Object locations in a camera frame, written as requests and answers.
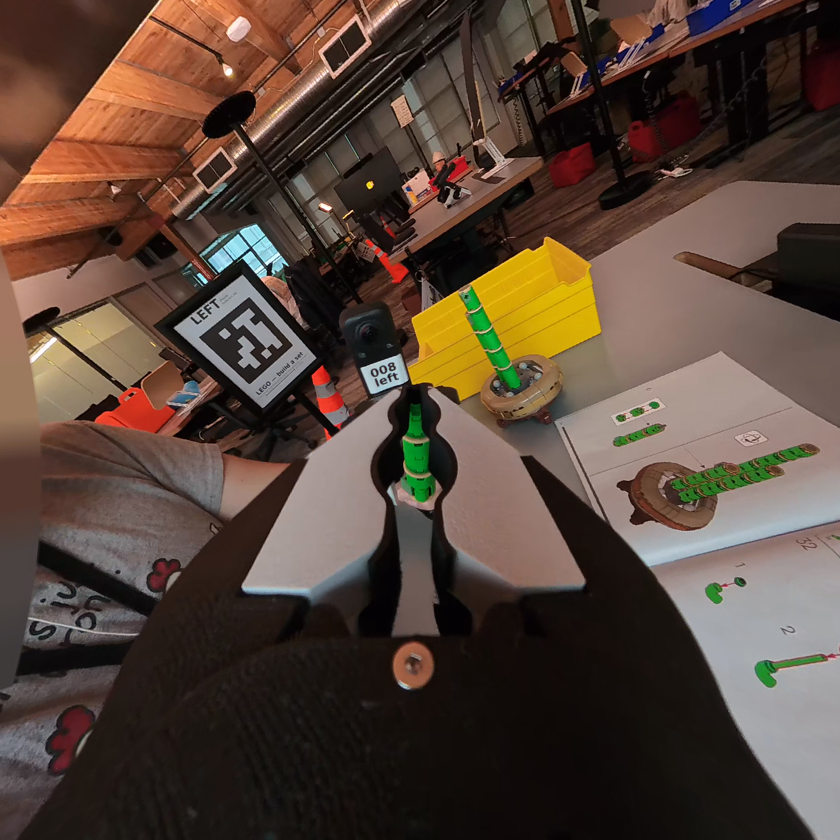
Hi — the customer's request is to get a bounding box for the monitor with white stand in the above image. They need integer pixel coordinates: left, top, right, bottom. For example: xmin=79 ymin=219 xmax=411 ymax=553
xmin=459 ymin=10 xmax=516 ymax=179

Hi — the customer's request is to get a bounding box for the grey work table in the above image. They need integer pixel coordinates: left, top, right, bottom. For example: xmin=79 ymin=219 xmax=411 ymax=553
xmin=407 ymin=156 xmax=546 ymax=263

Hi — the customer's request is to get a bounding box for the white vent grille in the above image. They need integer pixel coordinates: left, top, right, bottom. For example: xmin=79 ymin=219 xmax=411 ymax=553
xmin=192 ymin=146 xmax=237 ymax=193
xmin=319 ymin=14 xmax=374 ymax=78

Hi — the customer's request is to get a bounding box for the short green toy bamboo stalk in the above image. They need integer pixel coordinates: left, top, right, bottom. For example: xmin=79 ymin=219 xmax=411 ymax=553
xmin=398 ymin=402 xmax=439 ymax=508

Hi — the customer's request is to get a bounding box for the long wooden workbench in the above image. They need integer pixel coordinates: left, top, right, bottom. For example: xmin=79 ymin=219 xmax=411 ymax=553
xmin=499 ymin=0 xmax=840 ymax=155

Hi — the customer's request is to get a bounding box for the black charger box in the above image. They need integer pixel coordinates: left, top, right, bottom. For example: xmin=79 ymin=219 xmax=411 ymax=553
xmin=776 ymin=223 xmax=840 ymax=283

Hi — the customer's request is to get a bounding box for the silver air duct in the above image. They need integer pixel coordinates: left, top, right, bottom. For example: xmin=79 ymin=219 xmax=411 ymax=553
xmin=172 ymin=0 xmax=473 ymax=221

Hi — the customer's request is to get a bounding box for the black floor pole with base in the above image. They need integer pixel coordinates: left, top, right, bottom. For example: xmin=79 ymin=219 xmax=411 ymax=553
xmin=571 ymin=0 xmax=654 ymax=211

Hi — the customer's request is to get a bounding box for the long green toy bamboo stalk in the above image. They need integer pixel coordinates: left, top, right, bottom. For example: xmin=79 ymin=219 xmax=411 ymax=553
xmin=458 ymin=285 xmax=522 ymax=389

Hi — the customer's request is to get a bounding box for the black display screen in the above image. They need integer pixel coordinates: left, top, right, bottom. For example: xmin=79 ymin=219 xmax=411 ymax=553
xmin=333 ymin=146 xmax=404 ymax=214

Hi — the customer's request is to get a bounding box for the orange chair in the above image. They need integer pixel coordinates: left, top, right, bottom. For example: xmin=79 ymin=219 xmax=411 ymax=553
xmin=95 ymin=387 xmax=177 ymax=434

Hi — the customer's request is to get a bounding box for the person's grey printed shirt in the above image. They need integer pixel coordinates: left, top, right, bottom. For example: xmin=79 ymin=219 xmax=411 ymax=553
xmin=0 ymin=420 xmax=227 ymax=840

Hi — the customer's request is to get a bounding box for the white instruction booklet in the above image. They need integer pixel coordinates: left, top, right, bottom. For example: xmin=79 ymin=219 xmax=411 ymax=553
xmin=554 ymin=351 xmax=840 ymax=840

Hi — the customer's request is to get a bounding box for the yellow plastic bin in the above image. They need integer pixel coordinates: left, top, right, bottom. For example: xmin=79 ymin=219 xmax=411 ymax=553
xmin=410 ymin=236 xmax=602 ymax=403

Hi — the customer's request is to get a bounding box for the large blue bin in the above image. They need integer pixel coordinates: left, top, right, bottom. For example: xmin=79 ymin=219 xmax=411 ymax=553
xmin=686 ymin=0 xmax=807 ymax=37

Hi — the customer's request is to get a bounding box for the grey desk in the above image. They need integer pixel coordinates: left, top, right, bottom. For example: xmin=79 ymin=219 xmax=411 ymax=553
xmin=453 ymin=180 xmax=840 ymax=840

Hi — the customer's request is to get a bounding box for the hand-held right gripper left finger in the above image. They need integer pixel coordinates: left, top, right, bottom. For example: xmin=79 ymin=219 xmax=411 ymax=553
xmin=241 ymin=386 xmax=416 ymax=634

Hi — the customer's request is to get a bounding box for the black framed marker sign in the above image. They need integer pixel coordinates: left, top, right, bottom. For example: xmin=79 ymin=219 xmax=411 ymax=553
xmin=154 ymin=261 xmax=326 ymax=414

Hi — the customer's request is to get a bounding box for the tan toy brick pot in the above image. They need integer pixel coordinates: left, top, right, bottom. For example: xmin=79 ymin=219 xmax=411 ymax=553
xmin=480 ymin=356 xmax=565 ymax=427

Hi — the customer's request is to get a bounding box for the person's left forearm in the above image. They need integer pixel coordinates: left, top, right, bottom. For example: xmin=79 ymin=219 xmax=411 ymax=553
xmin=220 ymin=453 xmax=296 ymax=522

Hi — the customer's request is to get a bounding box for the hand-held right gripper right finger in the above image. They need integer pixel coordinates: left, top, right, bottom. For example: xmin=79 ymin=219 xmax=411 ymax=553
xmin=420 ymin=386 xmax=587 ymax=634

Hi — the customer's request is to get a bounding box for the orange traffic cone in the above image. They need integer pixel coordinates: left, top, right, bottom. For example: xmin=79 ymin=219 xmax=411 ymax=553
xmin=311 ymin=365 xmax=350 ymax=442
xmin=363 ymin=238 xmax=409 ymax=284

